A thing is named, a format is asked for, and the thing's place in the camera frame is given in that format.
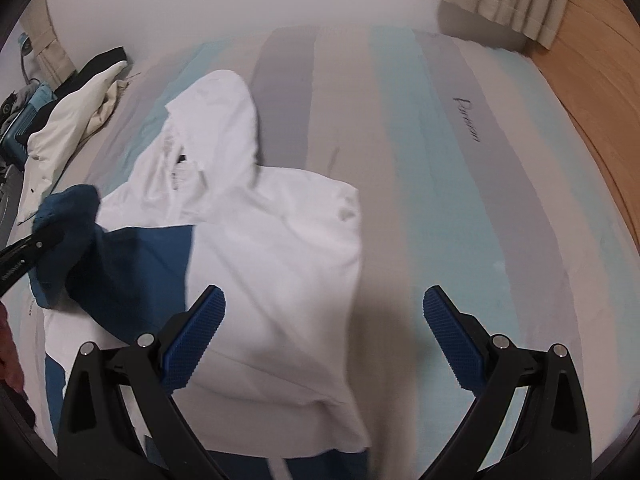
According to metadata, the white and blue hooded jacket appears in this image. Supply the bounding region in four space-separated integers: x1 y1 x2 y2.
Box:
30 70 369 479

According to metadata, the person's hand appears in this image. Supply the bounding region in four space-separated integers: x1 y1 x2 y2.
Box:
0 304 25 394

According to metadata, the striped pastel bed sheet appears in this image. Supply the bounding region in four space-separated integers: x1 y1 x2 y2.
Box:
1 27 639 479

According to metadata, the white and black folded garment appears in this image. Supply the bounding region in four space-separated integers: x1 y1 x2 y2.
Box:
16 47 128 223

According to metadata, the grey desk lamp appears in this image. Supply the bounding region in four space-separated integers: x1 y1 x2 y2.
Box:
18 32 40 84

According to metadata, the beige curtain left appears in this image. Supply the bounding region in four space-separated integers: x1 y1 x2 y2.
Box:
21 0 76 90

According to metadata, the wooden bed frame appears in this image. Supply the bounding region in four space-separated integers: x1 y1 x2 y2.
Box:
526 0 639 242

